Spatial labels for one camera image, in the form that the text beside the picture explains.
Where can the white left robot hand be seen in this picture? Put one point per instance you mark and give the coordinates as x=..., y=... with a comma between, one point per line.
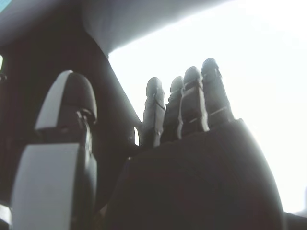
x=192, y=182

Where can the teal toy piano keyboard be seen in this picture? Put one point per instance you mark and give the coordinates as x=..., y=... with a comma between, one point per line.
x=4, y=3

